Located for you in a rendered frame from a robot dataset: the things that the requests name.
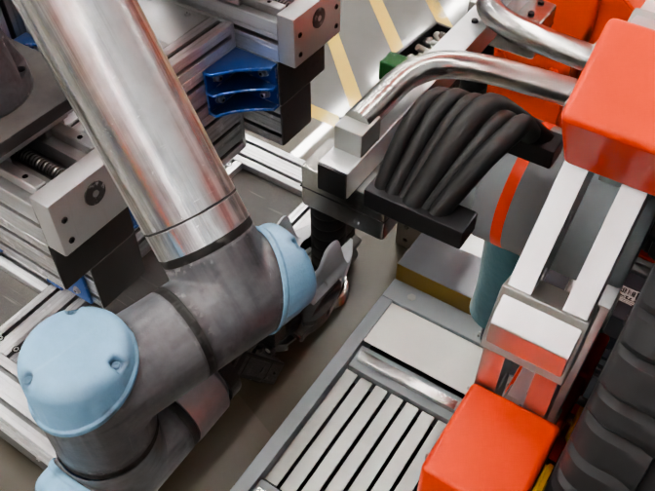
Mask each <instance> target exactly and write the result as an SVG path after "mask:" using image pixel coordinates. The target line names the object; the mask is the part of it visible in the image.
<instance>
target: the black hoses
mask: <svg viewBox="0 0 655 491"><path fill-rule="evenodd" d="M562 146H563V141H562V134H560V133H557V132H553V131H550V130H549V129H547V128H546V127H545V126H544V125H543V124H542V123H540V122H539V121H538V120H537V119H535V118H534V117H533V116H532V115H531V114H529V113H528V112H527V111H525V110H524V109H523V108H522V107H520V106H519V105H517V104H516V103H515V102H513V101H512V100H510V99H509V98H507V97H505V96H503V95H501V94H496V93H486V94H479V93H469V92H467V91H465V90H463V89H459V88H452V89H450V88H447V87H442V86H437V87H434V88H432V89H430V90H428V91H427V92H425V93H424V94H422V95H421V96H420V97H419V98H417V99H416V100H415V102H414V103H413V104H412V105H411V107H410V108H409V109H408V111H407V112H406V114H405V116H404V117H403V119H402V121H401V122H400V124H399V126H398V128H397V130H396V132H395V134H394V136H393V138H392V140H391V142H390V144H389V147H388V149H387V151H386V154H385V156H384V158H383V161H382V163H381V166H380V169H379V171H378V174H377V176H376V177H375V178H374V179H373V180H372V181H371V182H370V184H369V185H368V186H367V187H366V189H365V191H364V206H365V207H366V208H370V209H372V210H374V211H376V212H378V213H381V214H383V215H385V216H387V217H389V218H392V219H394V220H396V221H398V222H400V223H403V224H404V225H406V226H408V227H410V228H413V229H415V230H417V231H419V232H421V233H424V234H426V235H428V236H430V237H432V238H435V239H437V240H439V241H441V242H443V243H446V244H448V245H450V246H453V247H456V248H458V249H459V248H461V246H462V245H464V243H465V242H466V240H467V239H468V238H469V236H470V235H471V234H472V232H473V231H474V229H475V225H476V221H477V216H478V213H477V212H475V211H473V210H471V209H469V208H465V207H463V206H460V205H459V204H460V203H461V202H462V201H463V200H464V198H465V197H466V196H467V195H468V194H469V193H470V191H471V190H472V189H473V188H474V187H475V186H476V185H477V184H478V182H479V181H480V180H481V179H482V178H483V177H484V176H485V175H486V174H487V172H488V171H489V170H490V169H491V168H492V167H493V166H494V165H495V164H496V163H497V162H498V161H499V160H500V159H501V158H502V157H503V156H504V155H506V154H507V153H509V154H512V155H514V156H517V157H519V158H522V159H525V160H527V161H529V162H531V163H534V164H536V165H539V166H541V167H544V168H546V169H549V168H550V167H551V166H552V165H553V163H554V162H555V160H556V159H557V157H558V156H559V154H560V153H561V150H562Z"/></svg>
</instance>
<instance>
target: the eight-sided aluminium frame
mask: <svg viewBox="0 0 655 491"><path fill-rule="evenodd" d="M628 22H631V23H634V24H638V25H641V26H644V27H647V28H651V29H654V30H655V0H646V1H645V2H644V4H643V5H642V7H641V8H635V9H634V10H633V12H632V14H631V16H630V17H629V19H628ZM593 176H594V172H591V171H588V170H584V169H582V168H579V167H576V166H574V165H571V164H569V163H567V162H566V161H565V160H564V162H563V164H562V167H561V169H560V171H559V174H558V176H557V179H556V181H555V183H554V185H553V187H552V189H551V191H550V194H549V196H548V198H547V200H546V202H545V204H544V206H543V208H542V210H541V212H540V214H539V216H538V219H537V221H536V223H535V225H534V227H533V229H532V232H531V234H530V236H529V238H528V240H527V242H526V245H525V247H524V249H523V251H522V253H521V255H520V259H519V261H518V263H517V265H516V267H515V270H514V272H513V274H512V275H511V276H510V277H509V278H508V279H507V280H506V281H505V282H504V283H503V284H502V286H501V288H500V291H499V294H498V296H497V299H496V302H495V304H494V307H493V309H492V312H491V315H490V317H489V320H488V323H487V325H486V328H485V330H484V333H483V336H482V340H481V341H480V345H481V346H482V347H483V349H482V355H481V359H480V363H479V367H478V371H477V374H476V378H475V382H474V384H479V385H481V386H483V387H485V388H487V389H489V390H491V391H492V392H494V393H496V394H498V395H499V396H503V397H504V398H506V399H508V400H510V401H512V402H513V403H515V404H517V405H519V406H521V407H523V408H525V409H527V410H529V411H531V412H533V413H535V414H536V415H538V416H540V417H542V418H544V419H546V420H548V421H550V422H552V423H554V424H557V422H558V420H559V416H560V414H561V412H562V409H561V408H562V406H563V404H564V402H565V400H566V399H567V397H568V395H569V393H570V391H571V389H572V387H573V385H574V383H575V381H576V379H577V377H578V375H579V373H580V371H581V369H582V367H583V365H584V363H585V361H586V359H587V357H588V355H589V353H590V351H591V349H592V347H593V346H594V344H595V342H596V340H597V337H598V335H599V334H600V333H602V332H603V331H604V329H605V327H606V325H607V323H608V321H609V319H610V317H611V315H612V313H613V311H614V309H615V307H616V305H617V303H618V301H619V298H620V296H621V293H620V291H621V289H622V288H617V287H614V286H612V285H610V284H608V282H609V280H610V278H611V276H612V274H613V272H614V270H615V268H616V265H617V263H618V261H619V259H620V257H621V255H622V253H623V251H624V249H625V247H626V245H627V243H628V240H629V238H630V236H631V234H632V232H633V230H634V228H635V227H636V224H637V222H638V220H639V217H640V215H641V213H642V211H643V209H644V207H645V205H646V203H647V201H648V199H649V197H650V194H647V193H645V192H642V191H639V190H637V189H635V188H633V187H630V186H627V185H625V184H622V186H621V188H620V190H619V192H618V194H617V196H616V198H615V200H614V202H613V205H612V207H611V209H610V211H609V213H608V214H607V216H606V218H605V220H604V222H603V225H602V227H601V229H600V231H599V233H598V235H597V238H596V240H595V243H594V245H593V247H592V249H591V251H590V253H589V255H588V257H587V259H586V262H585V264H584V266H583V268H582V270H581V272H580V274H579V276H578V278H577V281H574V280H572V279H570V280H569V282H568V284H567V286H566V288H565V290H563V289H560V288H558V287H556V286H554V285H551V284H549V283H546V282H544V280H545V278H546V276H547V274H548V272H549V270H550V268H551V265H552V263H553V261H554V259H555V257H556V255H557V253H558V250H559V247H560V245H561V243H562V241H563V239H564V236H565V234H566V232H567V230H568V228H569V226H570V224H571V222H572V219H573V217H574V215H575V213H576V211H577V209H578V207H579V205H580V203H581V201H582V199H583V197H584V195H585V193H586V190H587V188H588V186H589V184H590V182H591V180H592V178H593ZM513 362H514V363H516V364H518V365H520V366H522V370H521V371H520V374H519V376H518V377H517V379H516V381H515V383H514V384H512V385H511V386H510V388H509V389H508V390H507V392H506V393H505V394H504V395H503V393H504V390H505V387H506V384H507V381H508V377H509V374H510V371H511V368H512V365H513Z"/></svg>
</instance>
